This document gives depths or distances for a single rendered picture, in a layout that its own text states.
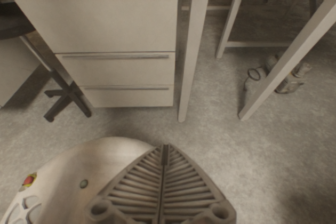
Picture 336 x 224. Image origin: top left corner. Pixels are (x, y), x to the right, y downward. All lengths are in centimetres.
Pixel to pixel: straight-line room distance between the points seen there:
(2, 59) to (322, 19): 163
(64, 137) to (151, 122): 61
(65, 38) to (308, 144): 146
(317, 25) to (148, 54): 62
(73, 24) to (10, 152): 99
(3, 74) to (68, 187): 94
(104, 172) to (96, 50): 48
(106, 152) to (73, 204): 20
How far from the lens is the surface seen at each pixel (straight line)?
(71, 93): 129
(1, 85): 136
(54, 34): 70
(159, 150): 16
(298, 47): 80
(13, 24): 94
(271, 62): 159
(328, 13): 76
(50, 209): 63
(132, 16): 56
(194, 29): 56
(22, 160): 128
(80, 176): 67
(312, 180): 121
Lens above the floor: 86
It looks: 55 degrees down
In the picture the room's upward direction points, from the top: straight up
